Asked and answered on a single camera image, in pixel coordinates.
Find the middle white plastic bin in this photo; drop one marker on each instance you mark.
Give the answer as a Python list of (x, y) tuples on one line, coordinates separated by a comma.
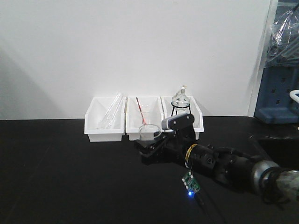
[(152, 110)]

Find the green circuit board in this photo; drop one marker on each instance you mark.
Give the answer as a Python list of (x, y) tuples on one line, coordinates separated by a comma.
[(190, 184)]

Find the clear glass beaker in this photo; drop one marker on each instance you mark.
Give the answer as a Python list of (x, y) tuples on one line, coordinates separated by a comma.
[(149, 132)]

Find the clear glass test tubes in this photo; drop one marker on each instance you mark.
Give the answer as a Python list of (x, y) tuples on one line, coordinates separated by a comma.
[(110, 115)]

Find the black wire tripod stand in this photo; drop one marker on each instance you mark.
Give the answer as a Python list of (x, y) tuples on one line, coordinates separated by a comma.
[(179, 108)]

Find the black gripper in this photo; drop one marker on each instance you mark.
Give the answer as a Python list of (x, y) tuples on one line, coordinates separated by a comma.
[(169, 147)]

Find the round glass flask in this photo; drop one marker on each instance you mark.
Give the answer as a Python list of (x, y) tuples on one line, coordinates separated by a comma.
[(180, 101)]

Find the right white plastic bin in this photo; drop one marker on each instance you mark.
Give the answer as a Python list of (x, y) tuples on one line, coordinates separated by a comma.
[(195, 111)]

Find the left white plastic bin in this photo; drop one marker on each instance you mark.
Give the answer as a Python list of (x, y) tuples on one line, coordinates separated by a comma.
[(95, 113)]

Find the white plastic bin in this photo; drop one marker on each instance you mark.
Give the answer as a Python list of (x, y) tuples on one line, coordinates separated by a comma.
[(95, 113), (195, 111), (152, 110)]

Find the blue perforated equipment rack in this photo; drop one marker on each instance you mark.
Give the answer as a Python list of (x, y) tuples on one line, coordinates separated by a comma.
[(274, 104)]

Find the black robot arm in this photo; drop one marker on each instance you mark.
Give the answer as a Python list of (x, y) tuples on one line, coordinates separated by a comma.
[(229, 167)]

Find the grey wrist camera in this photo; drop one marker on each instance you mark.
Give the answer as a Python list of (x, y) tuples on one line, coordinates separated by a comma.
[(177, 122)]

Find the clear plastic bag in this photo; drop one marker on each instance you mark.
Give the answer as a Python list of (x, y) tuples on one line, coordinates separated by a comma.
[(283, 49)]

